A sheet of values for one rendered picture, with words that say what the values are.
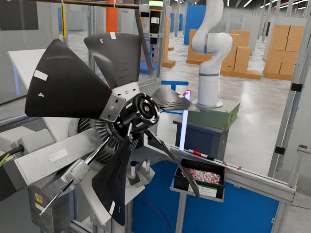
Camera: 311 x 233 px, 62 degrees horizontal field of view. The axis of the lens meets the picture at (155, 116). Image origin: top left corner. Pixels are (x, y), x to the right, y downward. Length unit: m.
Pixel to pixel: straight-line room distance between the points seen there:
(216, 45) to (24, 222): 1.48
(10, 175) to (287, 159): 2.48
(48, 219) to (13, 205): 0.47
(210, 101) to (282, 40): 7.51
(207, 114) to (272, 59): 7.55
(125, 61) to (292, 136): 2.05
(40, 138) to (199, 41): 1.03
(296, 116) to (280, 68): 6.54
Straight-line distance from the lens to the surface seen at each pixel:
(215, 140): 1.57
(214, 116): 1.55
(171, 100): 1.10
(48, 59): 0.77
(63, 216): 1.25
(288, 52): 9.10
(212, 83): 1.57
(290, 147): 2.79
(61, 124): 1.01
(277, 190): 1.32
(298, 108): 2.67
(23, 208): 1.72
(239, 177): 1.33
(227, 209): 1.47
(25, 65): 1.07
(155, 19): 0.92
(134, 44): 1.05
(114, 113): 0.87
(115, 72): 0.98
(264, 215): 1.42
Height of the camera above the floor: 1.51
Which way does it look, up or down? 20 degrees down
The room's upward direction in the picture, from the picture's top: 4 degrees clockwise
